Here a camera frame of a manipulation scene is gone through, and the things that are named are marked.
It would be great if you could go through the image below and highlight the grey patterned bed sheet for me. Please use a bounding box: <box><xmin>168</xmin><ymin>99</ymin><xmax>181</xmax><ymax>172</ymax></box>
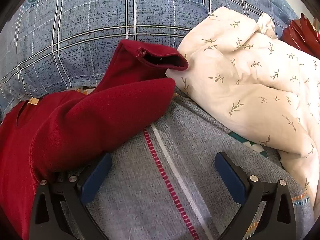
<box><xmin>57</xmin><ymin>85</ymin><xmax>317</xmax><ymax>240</ymax></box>

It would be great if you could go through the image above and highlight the white floral quilt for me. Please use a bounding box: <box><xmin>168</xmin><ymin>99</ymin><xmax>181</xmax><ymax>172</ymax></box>
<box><xmin>165</xmin><ymin>6</ymin><xmax>320</xmax><ymax>220</ymax></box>

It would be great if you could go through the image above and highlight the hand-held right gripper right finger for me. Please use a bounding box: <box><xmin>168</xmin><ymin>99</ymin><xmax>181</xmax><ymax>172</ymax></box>
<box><xmin>214</xmin><ymin>151</ymin><xmax>297</xmax><ymax>240</ymax></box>

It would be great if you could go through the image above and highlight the blue plaid pillow with emblem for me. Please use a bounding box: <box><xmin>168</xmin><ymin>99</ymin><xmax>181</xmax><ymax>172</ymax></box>
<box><xmin>0</xmin><ymin>0</ymin><xmax>212</xmax><ymax>115</ymax></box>

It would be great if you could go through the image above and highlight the red glossy bag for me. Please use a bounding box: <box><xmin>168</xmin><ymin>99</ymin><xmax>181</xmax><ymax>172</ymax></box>
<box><xmin>281</xmin><ymin>14</ymin><xmax>320</xmax><ymax>58</ymax></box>

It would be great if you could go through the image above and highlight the red knit sweater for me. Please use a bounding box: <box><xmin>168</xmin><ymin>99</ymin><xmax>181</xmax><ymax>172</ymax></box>
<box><xmin>0</xmin><ymin>39</ymin><xmax>189</xmax><ymax>240</ymax></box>

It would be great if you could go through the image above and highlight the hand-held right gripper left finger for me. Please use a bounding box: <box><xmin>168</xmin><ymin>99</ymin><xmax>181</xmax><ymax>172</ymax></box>
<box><xmin>29</xmin><ymin>152</ymin><xmax>113</xmax><ymax>240</ymax></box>

